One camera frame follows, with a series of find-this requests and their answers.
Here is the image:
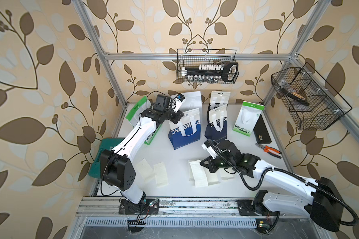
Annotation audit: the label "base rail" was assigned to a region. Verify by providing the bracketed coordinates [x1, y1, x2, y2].
[67, 197, 331, 239]

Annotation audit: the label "back wire basket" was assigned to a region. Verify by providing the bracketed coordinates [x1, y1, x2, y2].
[176, 48, 239, 85]

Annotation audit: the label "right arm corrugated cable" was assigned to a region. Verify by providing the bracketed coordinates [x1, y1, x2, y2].
[210, 143, 359, 227]

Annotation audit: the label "aluminium frame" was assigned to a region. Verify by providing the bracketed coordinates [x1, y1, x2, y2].
[71, 0, 359, 144]

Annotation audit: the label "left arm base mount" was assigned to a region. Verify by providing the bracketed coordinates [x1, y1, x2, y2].
[119, 198, 160, 233]

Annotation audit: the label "green tool case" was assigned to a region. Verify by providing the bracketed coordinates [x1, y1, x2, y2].
[88, 138, 124, 179]

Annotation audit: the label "green white bag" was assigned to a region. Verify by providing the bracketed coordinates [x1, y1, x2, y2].
[233, 101, 265, 136]
[126, 96, 161, 145]

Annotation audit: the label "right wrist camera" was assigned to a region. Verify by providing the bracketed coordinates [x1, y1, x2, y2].
[202, 139, 217, 159]

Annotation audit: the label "orange handled pliers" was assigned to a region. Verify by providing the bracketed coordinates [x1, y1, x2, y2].
[255, 143, 282, 159]

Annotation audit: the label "black socket set holder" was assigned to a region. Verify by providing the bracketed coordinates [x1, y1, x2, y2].
[179, 62, 239, 84]

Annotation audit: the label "navy bag rear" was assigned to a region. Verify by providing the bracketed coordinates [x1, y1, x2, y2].
[208, 91, 230, 111]

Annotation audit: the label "dark tool in basket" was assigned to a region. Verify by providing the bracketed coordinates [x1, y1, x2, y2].
[281, 87, 310, 106]

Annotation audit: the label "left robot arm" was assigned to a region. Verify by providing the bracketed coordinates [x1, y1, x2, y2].
[99, 104, 183, 204]

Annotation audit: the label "navy bag front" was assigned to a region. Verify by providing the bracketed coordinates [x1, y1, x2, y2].
[204, 105, 228, 142]

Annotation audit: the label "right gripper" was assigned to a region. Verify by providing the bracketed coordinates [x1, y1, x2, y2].
[199, 154, 234, 172]

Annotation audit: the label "navy bag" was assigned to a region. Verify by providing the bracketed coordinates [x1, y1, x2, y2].
[208, 91, 230, 111]
[204, 105, 228, 142]

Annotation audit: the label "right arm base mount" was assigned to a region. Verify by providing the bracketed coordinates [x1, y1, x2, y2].
[236, 200, 280, 235]

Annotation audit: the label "wire basket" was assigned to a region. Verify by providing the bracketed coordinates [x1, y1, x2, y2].
[271, 62, 353, 130]
[176, 48, 239, 85]

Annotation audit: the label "green white bag left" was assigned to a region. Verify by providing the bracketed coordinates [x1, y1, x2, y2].
[126, 96, 161, 145]

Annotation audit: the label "blue white Cheerful bag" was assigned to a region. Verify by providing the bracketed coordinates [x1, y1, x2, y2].
[168, 108, 201, 150]

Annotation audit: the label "large white paper bag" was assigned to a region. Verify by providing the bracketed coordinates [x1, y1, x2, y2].
[172, 91, 202, 119]

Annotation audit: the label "green white bag right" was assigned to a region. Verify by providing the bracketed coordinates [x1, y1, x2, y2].
[233, 101, 265, 136]

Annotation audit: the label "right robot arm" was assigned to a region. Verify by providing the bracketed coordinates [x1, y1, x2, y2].
[200, 139, 345, 232]

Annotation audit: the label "black box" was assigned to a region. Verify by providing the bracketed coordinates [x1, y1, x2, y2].
[253, 115, 272, 144]

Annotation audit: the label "right wire basket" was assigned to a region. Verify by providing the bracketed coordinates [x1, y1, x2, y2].
[271, 62, 353, 130]

